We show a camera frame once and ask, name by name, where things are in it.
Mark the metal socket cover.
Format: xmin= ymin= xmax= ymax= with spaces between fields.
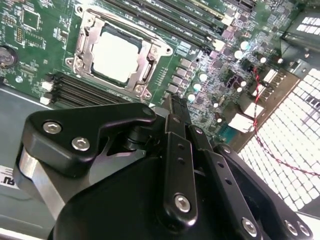
xmin=74 ymin=13 xmax=161 ymax=94

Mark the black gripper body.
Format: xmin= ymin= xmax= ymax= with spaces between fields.
xmin=13 ymin=124 xmax=241 ymax=240

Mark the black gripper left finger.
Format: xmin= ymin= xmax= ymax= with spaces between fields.
xmin=21 ymin=93 xmax=198 ymax=231

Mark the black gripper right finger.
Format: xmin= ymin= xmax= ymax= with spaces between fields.
xmin=178 ymin=94 xmax=314 ymax=240

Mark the silver CPU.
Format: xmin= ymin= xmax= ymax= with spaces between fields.
xmin=91 ymin=31 xmax=144 ymax=84

